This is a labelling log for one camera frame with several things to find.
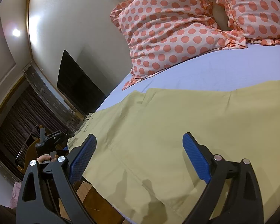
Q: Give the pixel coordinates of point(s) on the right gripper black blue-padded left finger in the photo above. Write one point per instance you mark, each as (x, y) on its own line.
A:
(47, 194)

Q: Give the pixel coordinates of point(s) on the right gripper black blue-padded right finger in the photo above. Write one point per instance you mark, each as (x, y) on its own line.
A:
(243, 203)

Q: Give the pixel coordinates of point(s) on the khaki yellow pants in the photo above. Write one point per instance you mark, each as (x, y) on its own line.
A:
(140, 166)

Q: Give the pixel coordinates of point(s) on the person's left hand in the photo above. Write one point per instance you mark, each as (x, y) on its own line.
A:
(46, 157)

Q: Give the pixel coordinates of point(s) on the pink cloth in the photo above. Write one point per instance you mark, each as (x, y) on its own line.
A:
(15, 195)

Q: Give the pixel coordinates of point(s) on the dark window curtain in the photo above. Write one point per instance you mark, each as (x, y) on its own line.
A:
(23, 120)

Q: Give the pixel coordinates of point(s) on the black flat screen television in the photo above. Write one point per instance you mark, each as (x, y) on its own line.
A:
(77, 87)

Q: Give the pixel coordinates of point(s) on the light blue bed sheet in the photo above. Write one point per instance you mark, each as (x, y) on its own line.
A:
(224, 70)

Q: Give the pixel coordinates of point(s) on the polka dot pillow left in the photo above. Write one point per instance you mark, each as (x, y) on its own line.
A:
(163, 33)

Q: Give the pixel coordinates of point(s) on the polka dot pillow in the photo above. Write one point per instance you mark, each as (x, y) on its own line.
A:
(256, 20)
(163, 33)

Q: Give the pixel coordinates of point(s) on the polka dot pillow right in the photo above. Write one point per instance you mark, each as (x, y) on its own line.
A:
(256, 20)

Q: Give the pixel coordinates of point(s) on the wooden bed frame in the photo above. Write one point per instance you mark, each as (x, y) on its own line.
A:
(96, 206)

